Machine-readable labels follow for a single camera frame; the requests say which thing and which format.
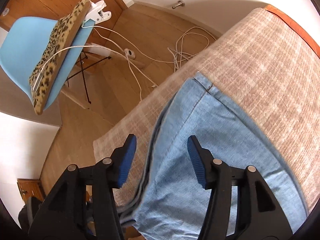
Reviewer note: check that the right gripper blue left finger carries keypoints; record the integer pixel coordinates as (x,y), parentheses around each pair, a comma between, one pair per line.
(122,158)

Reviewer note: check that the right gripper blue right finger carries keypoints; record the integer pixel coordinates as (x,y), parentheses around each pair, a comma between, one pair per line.
(201,159)

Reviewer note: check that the light blue denim pants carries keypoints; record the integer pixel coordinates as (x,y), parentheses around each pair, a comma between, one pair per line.
(198,132)

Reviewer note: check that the white power strip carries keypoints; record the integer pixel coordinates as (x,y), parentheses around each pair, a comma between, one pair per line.
(97,49)

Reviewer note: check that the pink plaid bed blanket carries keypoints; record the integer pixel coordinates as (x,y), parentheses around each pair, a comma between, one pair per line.
(269,71)

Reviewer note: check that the leopard print chair cushion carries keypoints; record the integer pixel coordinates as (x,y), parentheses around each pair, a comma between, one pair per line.
(61,37)

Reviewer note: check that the light blue plastic chair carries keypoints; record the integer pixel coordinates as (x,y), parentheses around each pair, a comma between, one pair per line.
(24,45)

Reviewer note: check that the metal door stopper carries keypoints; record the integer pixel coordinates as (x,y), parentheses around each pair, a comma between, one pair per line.
(179,3)

